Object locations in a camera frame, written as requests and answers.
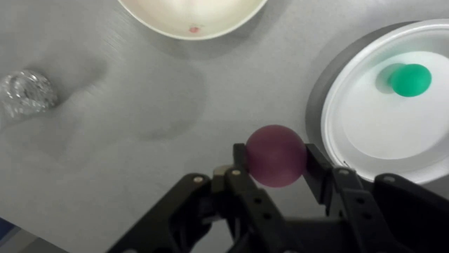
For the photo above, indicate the white ceramic bowl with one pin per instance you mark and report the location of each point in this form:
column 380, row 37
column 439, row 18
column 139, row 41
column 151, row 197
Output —
column 192, row 20

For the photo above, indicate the purple ball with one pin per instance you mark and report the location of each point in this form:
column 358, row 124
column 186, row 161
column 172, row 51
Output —
column 275, row 157

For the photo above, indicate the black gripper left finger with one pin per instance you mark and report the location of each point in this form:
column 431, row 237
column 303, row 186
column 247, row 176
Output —
column 184, row 216

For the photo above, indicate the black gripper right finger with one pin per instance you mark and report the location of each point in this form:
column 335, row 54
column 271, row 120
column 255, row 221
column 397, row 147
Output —
column 386, row 216

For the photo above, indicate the green ball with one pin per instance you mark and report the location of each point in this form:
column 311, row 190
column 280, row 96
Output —
column 410, row 81

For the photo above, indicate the clear plastic water bottle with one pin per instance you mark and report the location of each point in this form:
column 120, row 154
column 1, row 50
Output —
column 24, row 95

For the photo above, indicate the white plate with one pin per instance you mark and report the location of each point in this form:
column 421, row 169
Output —
column 369, row 127

